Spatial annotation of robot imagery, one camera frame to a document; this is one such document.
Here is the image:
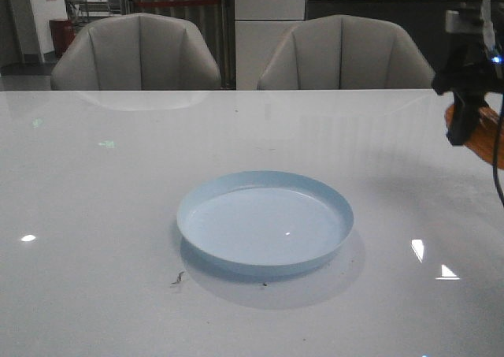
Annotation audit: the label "right grey upholstered chair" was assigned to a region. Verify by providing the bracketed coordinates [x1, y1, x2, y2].
[257, 15, 434, 90]

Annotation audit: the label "white cabinet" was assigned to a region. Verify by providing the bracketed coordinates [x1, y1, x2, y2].
[234, 0, 305, 90]

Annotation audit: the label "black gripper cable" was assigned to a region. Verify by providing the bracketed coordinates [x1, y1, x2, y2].
[491, 67, 504, 208]

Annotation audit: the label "light blue round plate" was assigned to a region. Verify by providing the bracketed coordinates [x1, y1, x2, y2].
[176, 171, 354, 277]

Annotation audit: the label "red barrier belt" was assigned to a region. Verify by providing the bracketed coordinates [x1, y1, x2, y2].
[131, 0, 222, 8]

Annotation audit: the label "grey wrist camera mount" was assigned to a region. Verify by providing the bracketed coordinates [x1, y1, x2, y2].
[445, 0, 503, 50]

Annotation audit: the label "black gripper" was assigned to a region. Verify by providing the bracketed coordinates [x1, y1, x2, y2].
[432, 42, 503, 146]

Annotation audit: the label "grey upholstered chair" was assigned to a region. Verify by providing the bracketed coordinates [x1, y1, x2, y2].
[50, 13, 221, 91]
[257, 15, 434, 90]

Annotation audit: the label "dark counter with white top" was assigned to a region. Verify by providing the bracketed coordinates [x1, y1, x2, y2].
[305, 0, 482, 75]

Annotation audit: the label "left grey upholstered chair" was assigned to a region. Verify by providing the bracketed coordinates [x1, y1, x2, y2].
[50, 13, 221, 91]

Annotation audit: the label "red trash bin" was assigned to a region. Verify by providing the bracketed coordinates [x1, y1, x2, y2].
[49, 19, 75, 58]

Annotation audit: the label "orange plastic corn cob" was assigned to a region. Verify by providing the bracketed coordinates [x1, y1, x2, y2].
[444, 104, 503, 170]

